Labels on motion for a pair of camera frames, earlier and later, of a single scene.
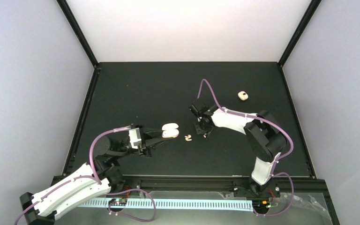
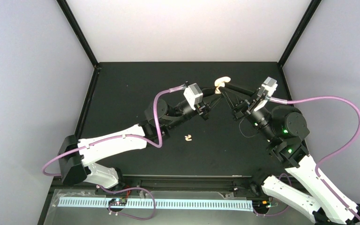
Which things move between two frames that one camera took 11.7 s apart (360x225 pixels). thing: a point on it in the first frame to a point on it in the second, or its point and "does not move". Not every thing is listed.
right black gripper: x=200 y=131 to x=239 y=107
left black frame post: x=74 y=24 does not move
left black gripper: x=146 y=134 to x=209 y=101
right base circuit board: x=261 y=205 does not move
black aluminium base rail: x=146 y=183 does not move
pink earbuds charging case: x=169 y=130 to x=220 y=82
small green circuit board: x=118 y=202 does not move
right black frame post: x=309 y=12 does not move
